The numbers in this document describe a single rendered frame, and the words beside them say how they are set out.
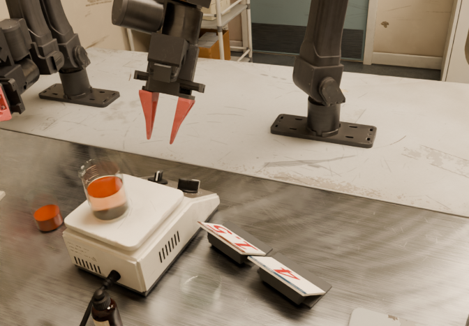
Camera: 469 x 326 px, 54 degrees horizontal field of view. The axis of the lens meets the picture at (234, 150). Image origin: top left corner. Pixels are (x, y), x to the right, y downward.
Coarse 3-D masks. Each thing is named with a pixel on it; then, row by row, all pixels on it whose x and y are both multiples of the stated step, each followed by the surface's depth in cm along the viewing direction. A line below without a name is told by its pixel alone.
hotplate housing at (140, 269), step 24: (168, 216) 62; (192, 216) 65; (72, 240) 60; (96, 240) 59; (168, 240) 61; (96, 264) 60; (120, 264) 57; (144, 264) 57; (168, 264) 62; (144, 288) 58
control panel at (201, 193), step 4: (168, 180) 75; (164, 184) 71; (168, 184) 72; (172, 184) 72; (176, 184) 73; (176, 188) 70; (200, 188) 73; (200, 192) 70; (204, 192) 71; (208, 192) 71; (212, 192) 72; (188, 196) 66; (192, 196) 67; (196, 196) 67; (200, 196) 68
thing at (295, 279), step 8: (264, 264) 58; (272, 264) 60; (280, 264) 62; (280, 272) 57; (288, 272) 59; (288, 280) 56; (296, 280) 57; (304, 280) 59; (304, 288) 55; (312, 288) 57
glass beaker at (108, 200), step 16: (96, 160) 59; (112, 160) 59; (80, 176) 56; (96, 176) 60; (112, 176) 55; (96, 192) 56; (112, 192) 56; (96, 208) 57; (112, 208) 57; (128, 208) 60
